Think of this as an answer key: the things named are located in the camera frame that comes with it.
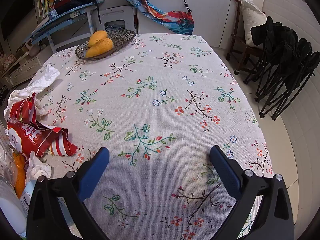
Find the white paper sheet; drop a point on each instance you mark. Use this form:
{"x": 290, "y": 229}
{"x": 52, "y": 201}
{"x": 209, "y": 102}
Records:
{"x": 47, "y": 76}

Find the white television cabinet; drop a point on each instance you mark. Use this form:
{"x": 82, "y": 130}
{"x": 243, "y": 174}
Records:
{"x": 25, "y": 67}

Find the white tall cabinet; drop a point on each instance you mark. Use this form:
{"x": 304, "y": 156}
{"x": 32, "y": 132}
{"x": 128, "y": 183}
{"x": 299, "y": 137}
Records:
{"x": 212, "y": 5}

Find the row of books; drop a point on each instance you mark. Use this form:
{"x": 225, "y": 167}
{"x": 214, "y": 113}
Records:
{"x": 45, "y": 3}

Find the yellow mango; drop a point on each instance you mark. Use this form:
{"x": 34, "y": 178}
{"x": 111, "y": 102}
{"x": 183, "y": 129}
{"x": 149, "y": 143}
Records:
{"x": 100, "y": 48}
{"x": 97, "y": 37}

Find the red striped snack bag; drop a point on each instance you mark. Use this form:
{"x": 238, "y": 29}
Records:
{"x": 27, "y": 135}

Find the blue study desk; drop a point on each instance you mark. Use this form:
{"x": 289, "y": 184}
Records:
{"x": 62, "y": 15}

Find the pink patterned box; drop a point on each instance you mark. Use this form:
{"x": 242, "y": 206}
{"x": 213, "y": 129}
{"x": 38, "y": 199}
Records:
{"x": 7, "y": 60}

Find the clear plastic packaging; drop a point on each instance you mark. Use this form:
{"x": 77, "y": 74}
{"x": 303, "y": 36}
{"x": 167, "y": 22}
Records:
{"x": 6, "y": 155}

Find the black television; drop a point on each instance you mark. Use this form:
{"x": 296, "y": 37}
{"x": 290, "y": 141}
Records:
{"x": 12, "y": 10}

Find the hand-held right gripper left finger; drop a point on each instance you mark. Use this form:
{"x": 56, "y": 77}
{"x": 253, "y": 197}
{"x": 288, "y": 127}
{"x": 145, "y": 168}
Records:
{"x": 93, "y": 172}

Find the black folding chair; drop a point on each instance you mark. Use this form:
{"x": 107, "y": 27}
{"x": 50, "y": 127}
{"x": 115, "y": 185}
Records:
{"x": 272, "y": 37}
{"x": 297, "y": 60}

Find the white labelled plastic bottle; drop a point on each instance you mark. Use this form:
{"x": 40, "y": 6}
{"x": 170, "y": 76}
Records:
{"x": 10, "y": 205}

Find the colourful printed bag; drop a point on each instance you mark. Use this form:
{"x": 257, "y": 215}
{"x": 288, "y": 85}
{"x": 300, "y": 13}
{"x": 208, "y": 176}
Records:
{"x": 175, "y": 20}

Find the orange plush carrot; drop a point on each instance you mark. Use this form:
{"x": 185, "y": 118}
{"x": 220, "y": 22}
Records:
{"x": 20, "y": 175}

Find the dark wooden chair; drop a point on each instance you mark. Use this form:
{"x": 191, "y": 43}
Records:
{"x": 235, "y": 42}

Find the floral tablecloth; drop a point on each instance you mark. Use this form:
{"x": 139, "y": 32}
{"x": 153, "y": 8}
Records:
{"x": 162, "y": 80}

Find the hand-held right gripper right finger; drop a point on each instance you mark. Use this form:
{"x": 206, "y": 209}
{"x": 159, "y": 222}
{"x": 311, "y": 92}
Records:
{"x": 225, "y": 172}

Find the pink kettlebell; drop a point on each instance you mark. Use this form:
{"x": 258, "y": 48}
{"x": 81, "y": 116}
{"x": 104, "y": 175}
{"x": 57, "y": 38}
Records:
{"x": 33, "y": 51}

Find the crumpled white tissue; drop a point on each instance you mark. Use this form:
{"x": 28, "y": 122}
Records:
{"x": 37, "y": 170}

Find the light blue small box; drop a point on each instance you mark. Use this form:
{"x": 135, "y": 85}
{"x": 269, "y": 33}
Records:
{"x": 53, "y": 13}

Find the woven wicker basket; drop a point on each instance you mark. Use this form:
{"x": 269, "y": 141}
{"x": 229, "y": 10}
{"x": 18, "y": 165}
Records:
{"x": 120, "y": 37}

